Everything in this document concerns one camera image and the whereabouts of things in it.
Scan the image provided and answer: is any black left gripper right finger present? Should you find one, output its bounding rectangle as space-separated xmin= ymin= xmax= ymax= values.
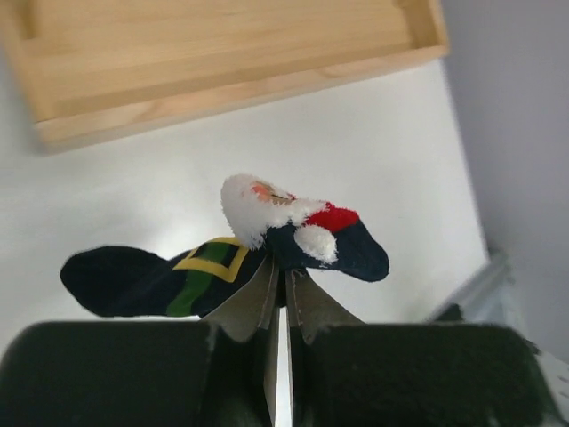
xmin=284 ymin=271 xmax=562 ymax=426

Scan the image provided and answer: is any aluminium mounting rail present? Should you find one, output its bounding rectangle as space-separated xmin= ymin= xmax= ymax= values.
xmin=426 ymin=251 xmax=522 ymax=329

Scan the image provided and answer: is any navy santa sock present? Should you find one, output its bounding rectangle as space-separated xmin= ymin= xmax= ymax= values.
xmin=60 ymin=174 xmax=389 ymax=318

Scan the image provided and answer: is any wooden hanger stand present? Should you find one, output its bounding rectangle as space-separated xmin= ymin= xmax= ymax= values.
xmin=1 ymin=1 xmax=449 ymax=151

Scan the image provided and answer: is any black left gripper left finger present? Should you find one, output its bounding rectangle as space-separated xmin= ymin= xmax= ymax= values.
xmin=1 ymin=259 xmax=279 ymax=426

